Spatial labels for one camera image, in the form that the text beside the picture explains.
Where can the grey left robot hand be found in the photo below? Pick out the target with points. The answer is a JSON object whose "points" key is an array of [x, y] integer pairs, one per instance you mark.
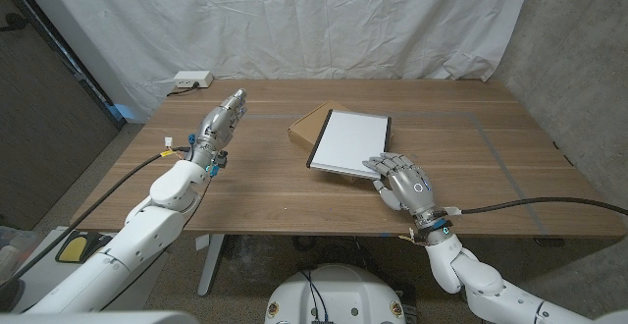
{"points": [[216, 127]]}

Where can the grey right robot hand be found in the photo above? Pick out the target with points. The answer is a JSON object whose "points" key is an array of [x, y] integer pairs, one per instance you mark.
{"points": [[412, 189]]}

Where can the small black-framed whiteboard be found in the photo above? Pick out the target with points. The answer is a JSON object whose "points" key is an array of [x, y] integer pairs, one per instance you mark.
{"points": [[346, 140]]}

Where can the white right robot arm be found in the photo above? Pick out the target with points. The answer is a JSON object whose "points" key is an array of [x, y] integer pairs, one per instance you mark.
{"points": [[481, 280]]}

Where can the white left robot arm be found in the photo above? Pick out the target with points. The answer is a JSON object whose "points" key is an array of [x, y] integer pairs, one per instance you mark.
{"points": [[142, 226]]}

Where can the flat cardboard packing box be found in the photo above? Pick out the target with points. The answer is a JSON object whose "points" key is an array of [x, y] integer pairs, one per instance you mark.
{"points": [[309, 127]]}

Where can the white power strip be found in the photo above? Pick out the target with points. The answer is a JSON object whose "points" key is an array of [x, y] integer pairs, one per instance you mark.
{"points": [[192, 79]]}

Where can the small blue floor object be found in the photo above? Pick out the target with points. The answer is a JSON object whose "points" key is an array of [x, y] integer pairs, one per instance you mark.
{"points": [[120, 113]]}

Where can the white paper tag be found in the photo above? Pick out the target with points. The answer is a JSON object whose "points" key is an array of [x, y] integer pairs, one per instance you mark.
{"points": [[202, 242]]}

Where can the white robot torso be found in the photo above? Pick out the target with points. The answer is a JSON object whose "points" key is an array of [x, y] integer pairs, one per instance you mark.
{"points": [[343, 294]]}

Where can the white wrinkled backdrop cloth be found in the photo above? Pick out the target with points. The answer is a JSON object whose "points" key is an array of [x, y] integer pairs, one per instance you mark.
{"points": [[294, 19]]}

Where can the white metal table leg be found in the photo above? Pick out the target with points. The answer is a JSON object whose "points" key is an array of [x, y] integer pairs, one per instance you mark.
{"points": [[210, 265]]}

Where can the dark brown partition panel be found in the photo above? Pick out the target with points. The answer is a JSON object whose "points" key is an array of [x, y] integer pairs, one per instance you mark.
{"points": [[44, 118]]}

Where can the yellow black foot pedal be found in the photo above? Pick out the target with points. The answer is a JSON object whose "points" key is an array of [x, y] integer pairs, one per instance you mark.
{"points": [[73, 248]]}

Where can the white floor platform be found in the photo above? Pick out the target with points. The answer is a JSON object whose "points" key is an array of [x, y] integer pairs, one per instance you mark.
{"points": [[44, 265]]}

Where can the clear plastic container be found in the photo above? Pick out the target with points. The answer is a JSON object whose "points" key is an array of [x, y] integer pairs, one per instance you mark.
{"points": [[12, 250]]}

